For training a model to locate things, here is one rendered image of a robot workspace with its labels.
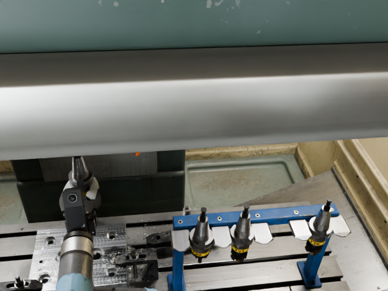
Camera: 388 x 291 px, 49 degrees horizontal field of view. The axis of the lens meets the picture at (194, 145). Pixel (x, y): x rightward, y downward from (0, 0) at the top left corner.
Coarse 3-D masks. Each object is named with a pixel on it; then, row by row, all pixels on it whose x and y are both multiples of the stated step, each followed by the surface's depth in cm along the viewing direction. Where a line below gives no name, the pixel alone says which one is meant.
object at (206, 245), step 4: (192, 232) 113; (192, 236) 112; (212, 236) 112; (192, 240) 111; (208, 240) 111; (212, 240) 112; (192, 244) 112; (196, 244) 110; (200, 244) 111; (204, 244) 111; (208, 244) 110; (196, 248) 111; (200, 248) 112; (204, 248) 112; (208, 248) 112
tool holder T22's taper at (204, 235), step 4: (196, 224) 109; (200, 224) 107; (204, 224) 107; (196, 228) 109; (200, 228) 108; (204, 228) 108; (208, 228) 110; (196, 232) 110; (200, 232) 109; (204, 232) 109; (208, 232) 110; (196, 236) 110; (200, 236) 109; (204, 236) 110; (208, 236) 111; (196, 240) 111; (200, 240) 110; (204, 240) 110
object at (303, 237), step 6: (288, 222) 118; (294, 222) 118; (300, 222) 118; (306, 222) 118; (294, 228) 117; (300, 228) 117; (306, 228) 117; (294, 234) 115; (300, 234) 115; (306, 234) 115; (312, 234) 115; (306, 240) 114
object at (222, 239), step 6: (210, 228) 116; (216, 228) 116; (222, 228) 116; (228, 228) 116; (216, 234) 114; (222, 234) 114; (228, 234) 114; (216, 240) 112; (222, 240) 112; (228, 240) 113; (222, 246) 111; (228, 246) 111
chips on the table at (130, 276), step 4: (136, 244) 149; (128, 248) 148; (128, 252) 146; (140, 264) 142; (128, 268) 141; (132, 268) 141; (140, 268) 141; (128, 272) 140; (132, 272) 141; (140, 272) 141; (128, 276) 139; (132, 276) 139; (140, 276) 139; (128, 280) 138; (132, 280) 138; (128, 284) 137
